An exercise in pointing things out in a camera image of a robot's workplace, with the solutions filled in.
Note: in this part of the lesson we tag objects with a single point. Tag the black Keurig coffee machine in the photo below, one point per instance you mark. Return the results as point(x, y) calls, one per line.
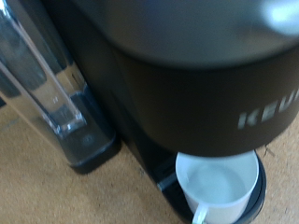
point(187, 93)

